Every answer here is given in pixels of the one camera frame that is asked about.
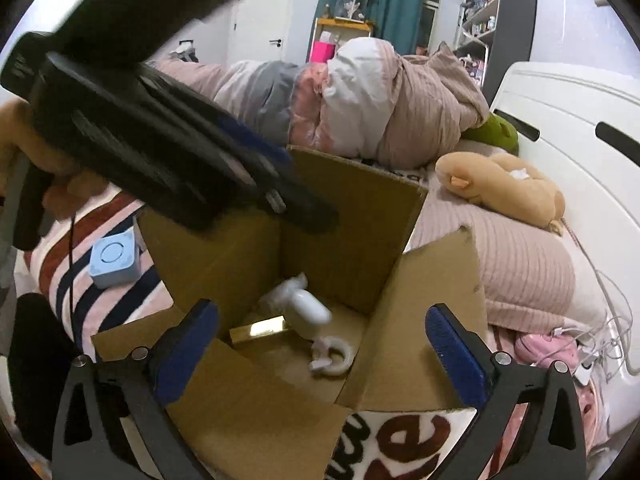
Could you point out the glass display case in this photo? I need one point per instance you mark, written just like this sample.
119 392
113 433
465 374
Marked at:
351 10

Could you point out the gold metallic bar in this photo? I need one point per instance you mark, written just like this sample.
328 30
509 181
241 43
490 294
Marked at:
257 330

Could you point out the pink ribbed bedsheet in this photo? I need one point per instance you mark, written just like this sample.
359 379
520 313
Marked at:
535 278

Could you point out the white headboard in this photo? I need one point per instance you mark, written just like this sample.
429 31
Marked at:
564 105

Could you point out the rolled pink grey duvet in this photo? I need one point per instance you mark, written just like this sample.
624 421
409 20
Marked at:
367 102

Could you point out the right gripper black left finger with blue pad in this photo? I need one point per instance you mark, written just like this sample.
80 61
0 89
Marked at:
89 442

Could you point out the pink gift bag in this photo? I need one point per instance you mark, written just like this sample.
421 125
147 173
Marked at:
321 52

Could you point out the black bookshelf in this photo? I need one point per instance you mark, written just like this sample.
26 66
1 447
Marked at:
493 35

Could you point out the yellow top cabinet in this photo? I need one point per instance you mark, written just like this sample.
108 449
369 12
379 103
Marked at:
338 31

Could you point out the tan plush toy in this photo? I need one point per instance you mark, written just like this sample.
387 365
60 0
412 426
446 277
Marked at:
505 184

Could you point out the brown cardboard box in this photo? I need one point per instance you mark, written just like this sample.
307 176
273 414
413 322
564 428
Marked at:
255 411

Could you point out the white door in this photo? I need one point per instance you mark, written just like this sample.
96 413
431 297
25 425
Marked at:
258 30

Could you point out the white contact lens case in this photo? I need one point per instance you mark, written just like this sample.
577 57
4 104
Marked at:
303 311

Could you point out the beige ring clip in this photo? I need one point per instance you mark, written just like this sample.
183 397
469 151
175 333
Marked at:
331 356

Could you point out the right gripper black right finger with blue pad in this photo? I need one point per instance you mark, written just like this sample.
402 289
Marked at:
550 443

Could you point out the person's left hand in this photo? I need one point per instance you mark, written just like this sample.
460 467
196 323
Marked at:
73 186

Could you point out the green plush toy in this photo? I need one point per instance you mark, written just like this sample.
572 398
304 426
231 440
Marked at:
497 132

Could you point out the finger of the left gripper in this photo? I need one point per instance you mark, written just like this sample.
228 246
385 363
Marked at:
293 203
235 142

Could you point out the blue square speaker box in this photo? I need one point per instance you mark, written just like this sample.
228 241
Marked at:
115 260

